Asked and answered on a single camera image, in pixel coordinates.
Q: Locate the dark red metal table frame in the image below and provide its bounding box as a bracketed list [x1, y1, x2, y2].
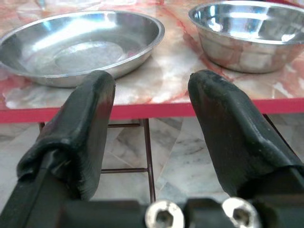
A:
[38, 114, 297, 204]

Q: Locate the deep stainless steel bowl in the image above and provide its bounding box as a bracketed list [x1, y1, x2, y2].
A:
[188, 1, 304, 74]

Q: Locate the shallow stainless steel plate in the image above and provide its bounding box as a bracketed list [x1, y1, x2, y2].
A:
[0, 10, 165, 88]

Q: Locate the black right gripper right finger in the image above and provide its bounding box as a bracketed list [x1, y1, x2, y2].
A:
[188, 69, 304, 205]

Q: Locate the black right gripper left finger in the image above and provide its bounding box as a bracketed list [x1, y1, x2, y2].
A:
[0, 70, 116, 228]

